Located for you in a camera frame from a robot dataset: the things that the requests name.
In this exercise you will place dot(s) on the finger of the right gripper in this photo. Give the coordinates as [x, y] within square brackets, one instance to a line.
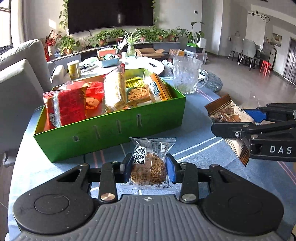
[273, 112]

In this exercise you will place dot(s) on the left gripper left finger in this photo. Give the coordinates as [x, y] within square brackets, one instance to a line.
[112, 173]

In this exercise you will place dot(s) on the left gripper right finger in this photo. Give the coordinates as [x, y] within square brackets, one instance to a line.
[186, 174]

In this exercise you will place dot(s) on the round cookie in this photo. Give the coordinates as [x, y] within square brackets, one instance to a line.
[149, 174]

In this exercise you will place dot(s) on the brown nut snack bag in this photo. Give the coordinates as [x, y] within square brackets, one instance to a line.
[227, 122]

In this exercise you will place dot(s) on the bread slice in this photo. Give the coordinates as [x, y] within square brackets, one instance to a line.
[114, 91]

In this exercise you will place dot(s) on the red yellow snack bag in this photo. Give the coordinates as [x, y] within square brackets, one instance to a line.
[66, 105]

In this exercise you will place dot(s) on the green bag of fried snacks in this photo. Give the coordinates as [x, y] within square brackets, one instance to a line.
[136, 92]

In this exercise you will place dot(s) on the blue striped tablecloth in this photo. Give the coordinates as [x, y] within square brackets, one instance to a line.
[194, 143]

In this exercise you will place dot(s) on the red stool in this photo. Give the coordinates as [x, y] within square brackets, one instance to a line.
[265, 68]

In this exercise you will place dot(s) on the green cardboard box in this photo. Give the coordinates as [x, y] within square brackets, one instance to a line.
[109, 129]

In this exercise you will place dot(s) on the grey dining chair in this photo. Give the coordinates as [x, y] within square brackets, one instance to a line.
[249, 51]

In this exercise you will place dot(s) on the red snack packet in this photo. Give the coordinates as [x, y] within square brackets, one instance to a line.
[95, 99]

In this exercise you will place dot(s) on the orange snack packet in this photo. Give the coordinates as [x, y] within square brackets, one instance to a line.
[156, 88]

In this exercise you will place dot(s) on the clear glass mug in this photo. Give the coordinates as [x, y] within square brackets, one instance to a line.
[188, 75]

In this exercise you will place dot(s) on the round white table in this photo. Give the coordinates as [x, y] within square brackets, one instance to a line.
[136, 63]

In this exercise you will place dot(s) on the blue plastic basket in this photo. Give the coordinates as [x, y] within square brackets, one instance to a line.
[112, 61]

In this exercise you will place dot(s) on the yellow tin can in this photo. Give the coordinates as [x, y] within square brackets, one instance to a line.
[74, 70]

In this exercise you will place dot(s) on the spider plant in vase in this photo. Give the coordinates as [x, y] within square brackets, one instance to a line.
[129, 40]

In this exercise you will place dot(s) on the open cardboard box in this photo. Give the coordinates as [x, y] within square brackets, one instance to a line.
[150, 53]

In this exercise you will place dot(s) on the grey sofa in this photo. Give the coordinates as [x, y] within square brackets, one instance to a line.
[25, 77]

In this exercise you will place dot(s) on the black television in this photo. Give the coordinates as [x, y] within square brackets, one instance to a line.
[95, 14]

